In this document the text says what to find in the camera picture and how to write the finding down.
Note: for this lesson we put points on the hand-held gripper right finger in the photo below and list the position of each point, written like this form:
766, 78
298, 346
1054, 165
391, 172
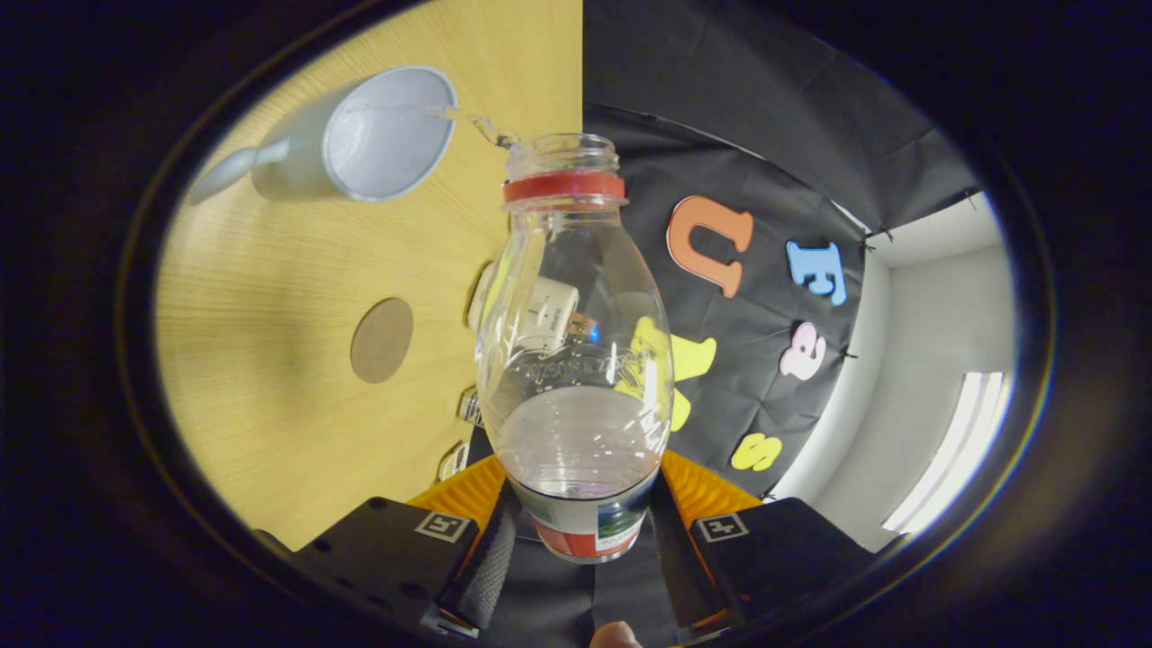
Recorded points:
675, 567

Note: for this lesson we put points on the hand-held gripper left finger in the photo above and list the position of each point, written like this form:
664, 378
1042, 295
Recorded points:
490, 567

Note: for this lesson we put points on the clear plastic juice bottle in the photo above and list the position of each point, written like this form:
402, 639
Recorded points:
576, 441

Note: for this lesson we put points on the round brown coaster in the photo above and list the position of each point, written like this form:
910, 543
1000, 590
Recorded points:
382, 340

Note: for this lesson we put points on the white cup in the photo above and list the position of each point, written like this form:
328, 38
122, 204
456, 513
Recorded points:
387, 135

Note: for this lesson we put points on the white divided snack tray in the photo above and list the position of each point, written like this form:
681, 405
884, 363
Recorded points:
453, 462

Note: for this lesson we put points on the white toy toaster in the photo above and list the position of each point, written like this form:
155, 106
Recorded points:
549, 310

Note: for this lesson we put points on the large ceiling light panel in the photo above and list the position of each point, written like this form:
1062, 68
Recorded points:
954, 450

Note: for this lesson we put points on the wooden table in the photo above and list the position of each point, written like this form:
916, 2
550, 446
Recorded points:
270, 297

